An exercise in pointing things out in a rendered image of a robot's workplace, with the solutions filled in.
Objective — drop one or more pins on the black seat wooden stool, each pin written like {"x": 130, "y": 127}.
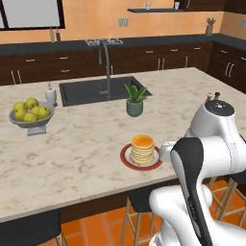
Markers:
{"x": 238, "y": 177}
{"x": 139, "y": 200}
{"x": 29, "y": 229}

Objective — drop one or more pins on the pale green bottle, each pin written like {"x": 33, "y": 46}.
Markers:
{"x": 52, "y": 36}

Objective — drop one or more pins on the grey pot with tools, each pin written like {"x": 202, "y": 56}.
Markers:
{"x": 209, "y": 29}

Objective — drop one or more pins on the long dark wood cupboard run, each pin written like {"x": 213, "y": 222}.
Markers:
{"x": 80, "y": 64}

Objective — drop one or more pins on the black sink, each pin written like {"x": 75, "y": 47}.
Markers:
{"x": 86, "y": 91}

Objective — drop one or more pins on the grey fruit bowl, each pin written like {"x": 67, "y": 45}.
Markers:
{"x": 32, "y": 126}

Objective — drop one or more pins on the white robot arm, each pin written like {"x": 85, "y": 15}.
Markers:
{"x": 217, "y": 128}

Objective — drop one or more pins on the grey wall socket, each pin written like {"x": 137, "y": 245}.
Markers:
{"x": 123, "y": 22}
{"x": 243, "y": 23}

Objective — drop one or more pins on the dark brown shaker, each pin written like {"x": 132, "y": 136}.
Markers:
{"x": 217, "y": 96}

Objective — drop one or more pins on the grey tap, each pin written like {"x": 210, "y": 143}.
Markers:
{"x": 107, "y": 65}

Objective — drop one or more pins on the dark wall shelf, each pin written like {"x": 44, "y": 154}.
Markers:
{"x": 153, "y": 10}

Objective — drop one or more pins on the short dark wood cupboard run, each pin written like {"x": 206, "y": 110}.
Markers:
{"x": 235, "y": 68}

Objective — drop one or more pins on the green plant in grey pot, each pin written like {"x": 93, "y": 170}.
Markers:
{"x": 134, "y": 107}

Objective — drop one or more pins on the white soap dispenser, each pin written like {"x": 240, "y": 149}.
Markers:
{"x": 50, "y": 95}

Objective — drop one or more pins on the red rimmed white plate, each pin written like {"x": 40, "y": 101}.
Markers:
{"x": 126, "y": 161}

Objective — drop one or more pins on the dark brown bottle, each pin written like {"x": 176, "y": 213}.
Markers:
{"x": 58, "y": 36}

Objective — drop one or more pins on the stack of pancakes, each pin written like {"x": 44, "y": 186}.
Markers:
{"x": 142, "y": 150}

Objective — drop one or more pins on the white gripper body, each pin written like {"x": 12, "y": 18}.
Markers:
{"x": 166, "y": 152}

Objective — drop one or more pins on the black framed window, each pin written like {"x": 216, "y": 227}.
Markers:
{"x": 32, "y": 12}

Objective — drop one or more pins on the white shaker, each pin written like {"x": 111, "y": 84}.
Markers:
{"x": 209, "y": 97}

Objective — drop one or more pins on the white cup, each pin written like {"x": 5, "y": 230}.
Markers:
{"x": 177, "y": 5}
{"x": 148, "y": 5}

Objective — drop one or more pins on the yellow-green apple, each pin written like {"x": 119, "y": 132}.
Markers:
{"x": 19, "y": 106}
{"x": 20, "y": 114}
{"x": 30, "y": 117}
{"x": 43, "y": 112}
{"x": 32, "y": 102}

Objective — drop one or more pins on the dark wood wall cupboard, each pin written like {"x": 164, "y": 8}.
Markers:
{"x": 211, "y": 4}

